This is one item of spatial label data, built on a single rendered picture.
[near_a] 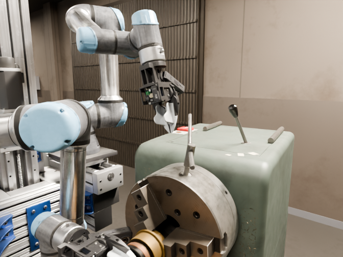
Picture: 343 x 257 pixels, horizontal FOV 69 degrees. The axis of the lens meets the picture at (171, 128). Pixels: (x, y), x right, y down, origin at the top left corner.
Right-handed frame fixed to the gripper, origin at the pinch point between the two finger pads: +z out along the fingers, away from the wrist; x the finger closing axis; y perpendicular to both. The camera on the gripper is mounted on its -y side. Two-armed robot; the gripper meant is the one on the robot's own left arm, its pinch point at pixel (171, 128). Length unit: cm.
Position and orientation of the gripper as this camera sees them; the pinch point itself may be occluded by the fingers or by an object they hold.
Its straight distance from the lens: 77.4
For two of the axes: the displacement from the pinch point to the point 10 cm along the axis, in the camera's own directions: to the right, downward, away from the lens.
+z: 2.1, 9.8, 0.5
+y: -5.3, 1.5, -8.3
